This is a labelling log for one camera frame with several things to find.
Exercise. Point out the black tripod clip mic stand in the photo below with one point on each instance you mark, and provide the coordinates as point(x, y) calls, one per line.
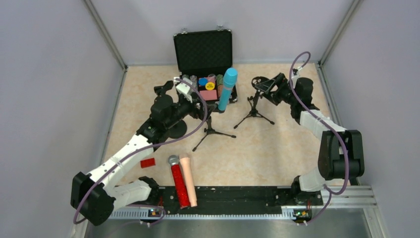
point(209, 130)

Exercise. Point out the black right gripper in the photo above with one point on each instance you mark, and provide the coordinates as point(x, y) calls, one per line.
point(274, 90)

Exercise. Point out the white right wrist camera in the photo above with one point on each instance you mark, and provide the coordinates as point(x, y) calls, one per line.
point(295, 76)

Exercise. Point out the peach pink microphone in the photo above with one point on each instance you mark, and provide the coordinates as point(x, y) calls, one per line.
point(189, 182)

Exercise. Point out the black tripod shock-mount stand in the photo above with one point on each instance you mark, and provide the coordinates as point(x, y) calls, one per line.
point(253, 101)

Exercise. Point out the small red block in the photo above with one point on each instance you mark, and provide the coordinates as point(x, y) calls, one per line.
point(146, 163)

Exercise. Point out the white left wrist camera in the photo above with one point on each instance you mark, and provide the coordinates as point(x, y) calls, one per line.
point(183, 89)

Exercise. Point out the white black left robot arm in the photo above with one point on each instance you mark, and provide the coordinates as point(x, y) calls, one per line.
point(95, 195)

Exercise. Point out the blue toy microphone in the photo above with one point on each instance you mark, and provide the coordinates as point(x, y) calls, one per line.
point(229, 80)

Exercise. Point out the pink card deck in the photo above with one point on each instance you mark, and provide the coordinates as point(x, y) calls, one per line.
point(209, 95)

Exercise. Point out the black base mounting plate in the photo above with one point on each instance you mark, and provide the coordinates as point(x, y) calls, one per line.
point(225, 200)

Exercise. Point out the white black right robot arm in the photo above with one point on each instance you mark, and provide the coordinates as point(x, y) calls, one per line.
point(341, 150)

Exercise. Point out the black round-base mic stand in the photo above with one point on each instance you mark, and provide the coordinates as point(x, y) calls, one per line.
point(166, 114)

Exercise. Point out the green red chip stack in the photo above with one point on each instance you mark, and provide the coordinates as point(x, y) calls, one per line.
point(219, 82)

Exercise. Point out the red glitter microphone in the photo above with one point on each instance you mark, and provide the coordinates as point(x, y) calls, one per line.
point(180, 187)

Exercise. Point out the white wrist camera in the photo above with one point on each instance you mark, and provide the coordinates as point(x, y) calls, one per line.
point(183, 89)
point(295, 76)

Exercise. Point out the blue dealer button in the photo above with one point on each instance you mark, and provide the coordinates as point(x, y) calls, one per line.
point(202, 81)

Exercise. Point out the black poker chip case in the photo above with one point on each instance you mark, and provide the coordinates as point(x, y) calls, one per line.
point(204, 53)

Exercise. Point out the yellow big blind button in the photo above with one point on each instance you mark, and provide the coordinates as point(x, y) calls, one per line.
point(210, 86)

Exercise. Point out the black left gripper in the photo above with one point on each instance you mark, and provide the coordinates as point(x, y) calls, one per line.
point(202, 107)

